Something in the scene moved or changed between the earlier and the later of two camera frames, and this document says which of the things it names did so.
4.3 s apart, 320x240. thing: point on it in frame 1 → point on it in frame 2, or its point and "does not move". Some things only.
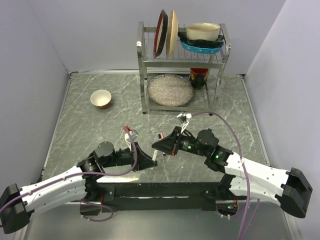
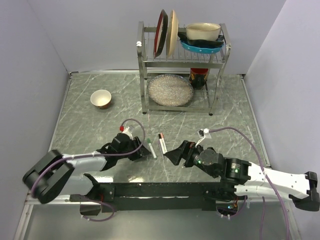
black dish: (201, 43) does not move
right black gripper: (165, 145) → (189, 147)
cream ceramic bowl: (203, 31) does not move
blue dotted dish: (208, 50) does not move
